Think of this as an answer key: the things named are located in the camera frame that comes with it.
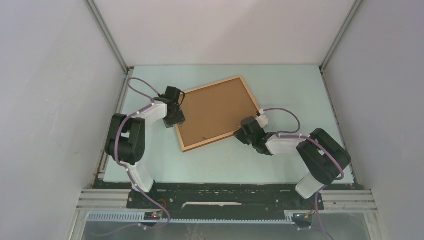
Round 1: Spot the small green circuit board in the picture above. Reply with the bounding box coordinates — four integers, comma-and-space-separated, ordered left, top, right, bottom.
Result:
143, 212, 162, 221

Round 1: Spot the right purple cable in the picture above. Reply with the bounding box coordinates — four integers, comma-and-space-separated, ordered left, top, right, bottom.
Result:
263, 107, 346, 239

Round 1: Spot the right corner metal post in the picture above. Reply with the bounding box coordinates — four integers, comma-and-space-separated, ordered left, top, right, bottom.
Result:
319, 0, 364, 180

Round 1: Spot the aluminium rail frame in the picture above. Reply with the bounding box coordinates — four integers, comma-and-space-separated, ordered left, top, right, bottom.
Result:
68, 183, 384, 240

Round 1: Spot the wooden picture frame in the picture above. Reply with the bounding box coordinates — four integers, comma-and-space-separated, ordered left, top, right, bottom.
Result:
173, 75, 263, 153

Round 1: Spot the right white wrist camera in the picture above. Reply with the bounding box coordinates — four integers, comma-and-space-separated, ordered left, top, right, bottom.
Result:
256, 108, 269, 128

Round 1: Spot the brown cardboard backing board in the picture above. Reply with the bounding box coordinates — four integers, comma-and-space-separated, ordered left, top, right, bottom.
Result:
178, 78, 259, 149

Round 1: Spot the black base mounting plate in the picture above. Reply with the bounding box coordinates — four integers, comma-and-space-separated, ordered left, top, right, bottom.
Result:
126, 183, 324, 221

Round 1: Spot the corner metal post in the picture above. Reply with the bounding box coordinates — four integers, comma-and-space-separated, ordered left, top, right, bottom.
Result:
83, 0, 133, 180
319, 0, 364, 180

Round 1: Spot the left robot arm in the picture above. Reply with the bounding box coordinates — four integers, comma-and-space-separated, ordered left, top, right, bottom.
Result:
105, 86, 186, 208

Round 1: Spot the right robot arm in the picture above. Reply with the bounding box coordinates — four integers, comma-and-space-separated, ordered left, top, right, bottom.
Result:
234, 116, 352, 209

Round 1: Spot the left corner metal post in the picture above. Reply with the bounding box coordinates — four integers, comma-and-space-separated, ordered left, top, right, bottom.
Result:
83, 0, 133, 180

